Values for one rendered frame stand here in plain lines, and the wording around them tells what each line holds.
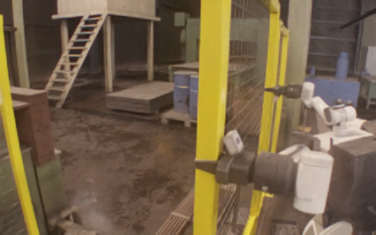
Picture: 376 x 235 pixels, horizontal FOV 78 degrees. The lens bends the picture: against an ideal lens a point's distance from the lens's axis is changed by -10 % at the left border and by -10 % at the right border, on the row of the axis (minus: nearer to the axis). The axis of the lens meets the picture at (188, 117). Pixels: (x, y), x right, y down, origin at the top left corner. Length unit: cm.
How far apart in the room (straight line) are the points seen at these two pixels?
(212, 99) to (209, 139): 9
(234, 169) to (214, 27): 29
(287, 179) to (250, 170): 8
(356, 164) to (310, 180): 50
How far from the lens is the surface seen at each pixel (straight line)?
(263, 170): 55
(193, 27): 1190
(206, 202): 64
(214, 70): 53
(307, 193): 57
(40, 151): 225
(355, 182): 109
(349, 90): 763
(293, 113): 314
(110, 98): 653
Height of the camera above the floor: 169
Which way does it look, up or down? 16 degrees down
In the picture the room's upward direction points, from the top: 1 degrees clockwise
